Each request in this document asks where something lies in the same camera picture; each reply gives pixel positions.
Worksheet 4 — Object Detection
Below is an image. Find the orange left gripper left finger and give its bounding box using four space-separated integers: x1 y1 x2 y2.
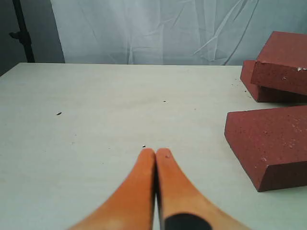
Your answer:
70 148 155 230

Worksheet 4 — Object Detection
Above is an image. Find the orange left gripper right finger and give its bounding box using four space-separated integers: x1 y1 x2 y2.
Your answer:
156 148 249 230

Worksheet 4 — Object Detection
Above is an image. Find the red brick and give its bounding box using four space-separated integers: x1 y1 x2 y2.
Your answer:
240 60 307 103
251 31 307 95
224 105 307 192

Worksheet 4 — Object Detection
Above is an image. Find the white backdrop cloth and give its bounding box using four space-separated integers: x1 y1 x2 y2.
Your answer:
51 0 307 65

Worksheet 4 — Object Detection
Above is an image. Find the black tripod stand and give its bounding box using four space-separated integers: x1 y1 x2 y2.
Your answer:
9 0 35 63

